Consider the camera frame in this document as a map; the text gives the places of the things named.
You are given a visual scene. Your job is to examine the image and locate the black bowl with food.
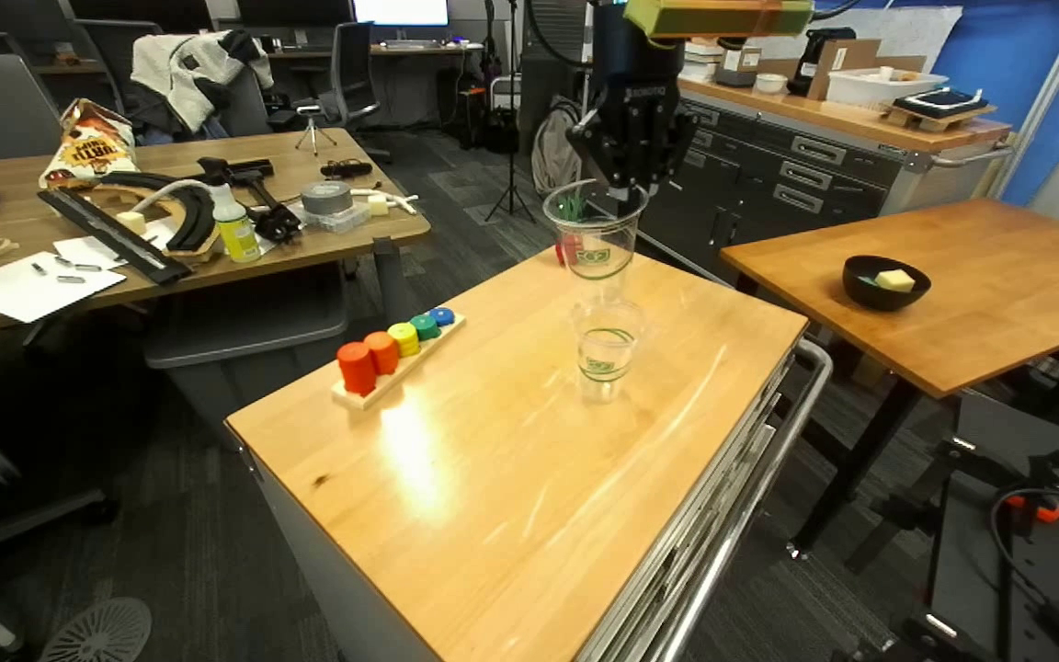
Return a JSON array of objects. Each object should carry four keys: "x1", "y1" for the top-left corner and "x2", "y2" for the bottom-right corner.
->
[{"x1": 842, "y1": 253, "x2": 932, "y2": 312}]

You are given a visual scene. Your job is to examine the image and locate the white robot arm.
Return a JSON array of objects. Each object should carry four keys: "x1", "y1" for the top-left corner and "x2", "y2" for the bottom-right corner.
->
[{"x1": 566, "y1": 3, "x2": 694, "y2": 198}]

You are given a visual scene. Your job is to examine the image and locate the wrist camera yellow green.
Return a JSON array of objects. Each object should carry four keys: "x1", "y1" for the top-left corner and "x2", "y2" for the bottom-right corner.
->
[{"x1": 626, "y1": 0, "x2": 818, "y2": 42}]

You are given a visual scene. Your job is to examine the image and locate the wooden peg tray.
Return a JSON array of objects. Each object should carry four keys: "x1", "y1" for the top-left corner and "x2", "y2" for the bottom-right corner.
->
[{"x1": 331, "y1": 310, "x2": 465, "y2": 407}]

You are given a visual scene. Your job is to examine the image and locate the red cylinder block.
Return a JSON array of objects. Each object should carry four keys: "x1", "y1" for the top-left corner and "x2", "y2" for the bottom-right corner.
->
[{"x1": 333, "y1": 344, "x2": 375, "y2": 396}]

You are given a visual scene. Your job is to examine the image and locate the chip bag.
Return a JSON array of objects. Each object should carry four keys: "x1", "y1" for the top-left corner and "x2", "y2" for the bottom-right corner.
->
[{"x1": 36, "y1": 100, "x2": 136, "y2": 192}]

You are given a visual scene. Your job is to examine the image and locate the wooden side table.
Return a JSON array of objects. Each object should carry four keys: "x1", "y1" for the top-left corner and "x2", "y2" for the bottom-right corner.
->
[{"x1": 717, "y1": 198, "x2": 1059, "y2": 564}]

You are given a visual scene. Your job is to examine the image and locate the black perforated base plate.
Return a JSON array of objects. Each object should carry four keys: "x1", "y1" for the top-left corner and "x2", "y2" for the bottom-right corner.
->
[{"x1": 932, "y1": 453, "x2": 1059, "y2": 662}]

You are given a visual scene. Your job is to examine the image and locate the grey cabinet counter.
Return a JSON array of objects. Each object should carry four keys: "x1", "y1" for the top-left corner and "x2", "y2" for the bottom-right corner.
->
[{"x1": 642, "y1": 82, "x2": 1010, "y2": 276}]

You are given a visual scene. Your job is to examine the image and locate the orange clamp near cables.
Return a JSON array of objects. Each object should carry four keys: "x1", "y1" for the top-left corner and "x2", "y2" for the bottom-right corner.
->
[{"x1": 1004, "y1": 494, "x2": 1059, "y2": 526}]

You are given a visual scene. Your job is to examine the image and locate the red object behind cup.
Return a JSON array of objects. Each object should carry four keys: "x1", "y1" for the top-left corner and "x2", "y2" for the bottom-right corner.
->
[{"x1": 555, "y1": 236, "x2": 580, "y2": 268}]

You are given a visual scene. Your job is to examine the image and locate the orange cylinder block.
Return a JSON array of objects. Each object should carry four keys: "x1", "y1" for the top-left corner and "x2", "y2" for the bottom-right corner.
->
[{"x1": 365, "y1": 331, "x2": 401, "y2": 375}]

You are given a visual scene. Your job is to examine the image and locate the white paper sheet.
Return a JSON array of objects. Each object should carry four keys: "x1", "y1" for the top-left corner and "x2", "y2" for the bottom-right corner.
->
[{"x1": 0, "y1": 249, "x2": 120, "y2": 323}]

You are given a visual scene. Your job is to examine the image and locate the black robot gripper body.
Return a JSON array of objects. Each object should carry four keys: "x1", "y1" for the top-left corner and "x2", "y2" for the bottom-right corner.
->
[{"x1": 566, "y1": 82, "x2": 694, "y2": 192}]

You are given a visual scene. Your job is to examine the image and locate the grey tape roll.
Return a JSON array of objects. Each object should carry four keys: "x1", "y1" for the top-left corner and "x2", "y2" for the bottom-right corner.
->
[{"x1": 300, "y1": 180, "x2": 354, "y2": 228}]

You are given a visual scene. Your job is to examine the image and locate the yellow cylinder block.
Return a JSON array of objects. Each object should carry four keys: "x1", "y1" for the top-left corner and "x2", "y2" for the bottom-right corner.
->
[{"x1": 385, "y1": 323, "x2": 423, "y2": 357}]

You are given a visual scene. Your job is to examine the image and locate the clear plastic cup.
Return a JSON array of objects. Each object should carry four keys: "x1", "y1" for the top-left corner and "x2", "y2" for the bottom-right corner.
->
[
  {"x1": 576, "y1": 323, "x2": 639, "y2": 402},
  {"x1": 543, "y1": 177, "x2": 651, "y2": 282},
  {"x1": 572, "y1": 299, "x2": 642, "y2": 402}
]

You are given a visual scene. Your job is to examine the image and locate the blue cylinder block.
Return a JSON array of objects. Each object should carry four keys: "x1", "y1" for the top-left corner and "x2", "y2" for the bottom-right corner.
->
[{"x1": 429, "y1": 307, "x2": 456, "y2": 331}]

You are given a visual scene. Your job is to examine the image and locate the yellow liquid bottle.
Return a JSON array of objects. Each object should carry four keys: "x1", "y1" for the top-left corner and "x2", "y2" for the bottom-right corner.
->
[{"x1": 210, "y1": 188, "x2": 262, "y2": 261}]

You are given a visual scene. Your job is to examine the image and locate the black office chair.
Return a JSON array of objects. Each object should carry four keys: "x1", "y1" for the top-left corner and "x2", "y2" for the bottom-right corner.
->
[{"x1": 298, "y1": 21, "x2": 380, "y2": 155}]

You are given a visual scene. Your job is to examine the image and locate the cluttered wooden desk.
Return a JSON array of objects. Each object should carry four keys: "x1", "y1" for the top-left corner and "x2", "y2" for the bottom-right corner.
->
[{"x1": 0, "y1": 127, "x2": 435, "y2": 340}]

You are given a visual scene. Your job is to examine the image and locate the long black bar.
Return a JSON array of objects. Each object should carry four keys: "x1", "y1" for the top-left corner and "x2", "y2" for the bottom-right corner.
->
[{"x1": 40, "y1": 192, "x2": 189, "y2": 288}]

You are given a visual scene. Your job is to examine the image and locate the black curved hose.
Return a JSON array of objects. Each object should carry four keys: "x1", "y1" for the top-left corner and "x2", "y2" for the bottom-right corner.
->
[{"x1": 120, "y1": 180, "x2": 219, "y2": 259}]

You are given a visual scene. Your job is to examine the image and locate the white bin on counter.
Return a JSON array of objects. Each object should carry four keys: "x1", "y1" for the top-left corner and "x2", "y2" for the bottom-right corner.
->
[{"x1": 829, "y1": 68, "x2": 944, "y2": 109}]

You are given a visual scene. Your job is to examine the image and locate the wooden cart with steel handle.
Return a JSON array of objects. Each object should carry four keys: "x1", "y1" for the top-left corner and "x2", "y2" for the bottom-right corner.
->
[{"x1": 229, "y1": 253, "x2": 818, "y2": 662}]

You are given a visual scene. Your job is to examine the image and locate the clear plastic cup back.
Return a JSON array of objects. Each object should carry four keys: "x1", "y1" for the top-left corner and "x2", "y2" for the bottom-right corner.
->
[{"x1": 543, "y1": 177, "x2": 651, "y2": 282}]

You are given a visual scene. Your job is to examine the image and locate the green cylinder block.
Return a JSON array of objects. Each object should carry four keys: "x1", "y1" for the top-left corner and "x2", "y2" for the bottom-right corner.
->
[{"x1": 412, "y1": 312, "x2": 442, "y2": 344}]

